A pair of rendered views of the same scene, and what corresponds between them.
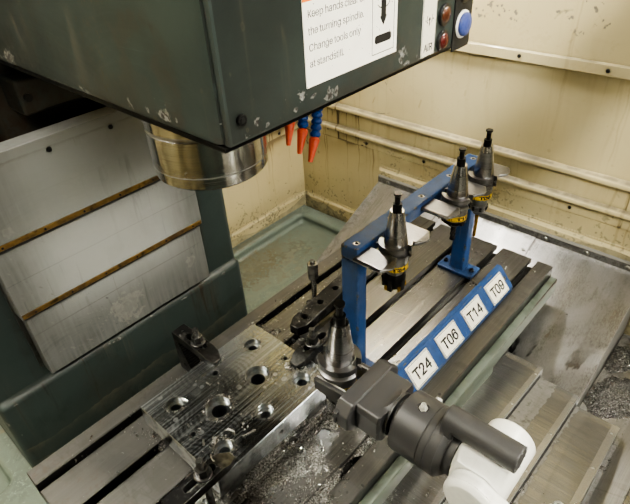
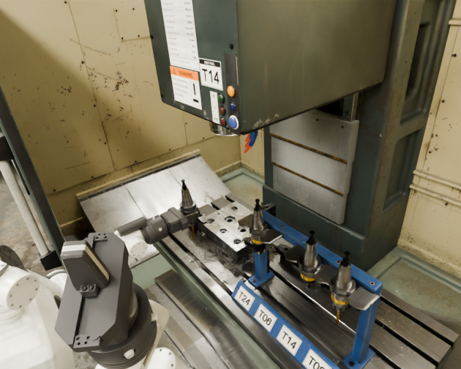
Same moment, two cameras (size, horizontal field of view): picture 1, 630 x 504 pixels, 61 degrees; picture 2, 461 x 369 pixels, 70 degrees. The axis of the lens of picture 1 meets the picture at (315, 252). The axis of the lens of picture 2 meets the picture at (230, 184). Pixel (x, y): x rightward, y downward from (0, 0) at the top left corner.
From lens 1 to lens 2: 1.36 m
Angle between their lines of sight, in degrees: 80
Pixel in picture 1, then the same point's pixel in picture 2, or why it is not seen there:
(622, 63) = not seen: outside the picture
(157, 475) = not seen: hidden behind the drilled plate
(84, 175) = (302, 131)
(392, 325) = (290, 300)
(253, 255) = (445, 286)
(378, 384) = (174, 215)
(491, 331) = (279, 356)
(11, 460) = not seen: hidden behind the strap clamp
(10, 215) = (279, 127)
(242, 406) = (227, 225)
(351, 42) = (185, 94)
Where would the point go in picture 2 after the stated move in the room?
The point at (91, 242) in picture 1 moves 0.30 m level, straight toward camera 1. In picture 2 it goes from (297, 157) to (240, 170)
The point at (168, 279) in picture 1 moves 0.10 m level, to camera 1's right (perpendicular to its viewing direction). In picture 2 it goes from (320, 203) to (322, 215)
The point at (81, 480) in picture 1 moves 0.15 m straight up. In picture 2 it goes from (223, 203) to (221, 179)
